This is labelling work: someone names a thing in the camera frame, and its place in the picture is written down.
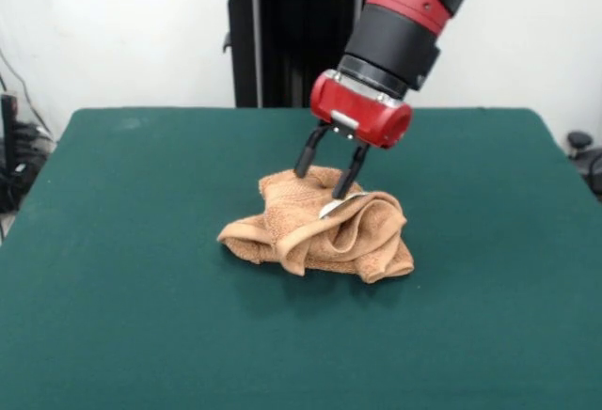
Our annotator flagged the grey wall cable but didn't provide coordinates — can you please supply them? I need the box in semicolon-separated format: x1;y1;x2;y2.
0;47;53;136

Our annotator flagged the black office chair base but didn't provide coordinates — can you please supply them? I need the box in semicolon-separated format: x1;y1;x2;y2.
566;131;602;199

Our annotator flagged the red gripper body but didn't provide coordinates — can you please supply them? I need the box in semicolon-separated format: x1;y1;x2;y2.
309;71;414;150

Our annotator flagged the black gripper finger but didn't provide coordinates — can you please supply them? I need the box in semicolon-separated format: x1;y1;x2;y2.
294;123;330;179
331;143;371;199

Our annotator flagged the black cable bundle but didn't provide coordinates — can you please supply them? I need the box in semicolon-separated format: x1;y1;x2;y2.
0;120;58;213

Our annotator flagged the dark green table cloth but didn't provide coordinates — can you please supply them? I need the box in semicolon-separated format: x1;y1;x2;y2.
0;107;602;410

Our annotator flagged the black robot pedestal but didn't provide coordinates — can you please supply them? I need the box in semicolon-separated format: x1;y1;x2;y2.
209;0;387;109

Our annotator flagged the tan terry towel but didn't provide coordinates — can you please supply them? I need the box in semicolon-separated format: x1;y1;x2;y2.
216;165;416;284

